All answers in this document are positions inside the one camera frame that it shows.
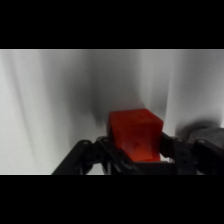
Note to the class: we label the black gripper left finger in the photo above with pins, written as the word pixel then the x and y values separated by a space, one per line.
pixel 96 159

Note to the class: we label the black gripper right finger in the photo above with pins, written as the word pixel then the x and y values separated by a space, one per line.
pixel 185 156

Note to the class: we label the red cube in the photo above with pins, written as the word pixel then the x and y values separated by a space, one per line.
pixel 136 134

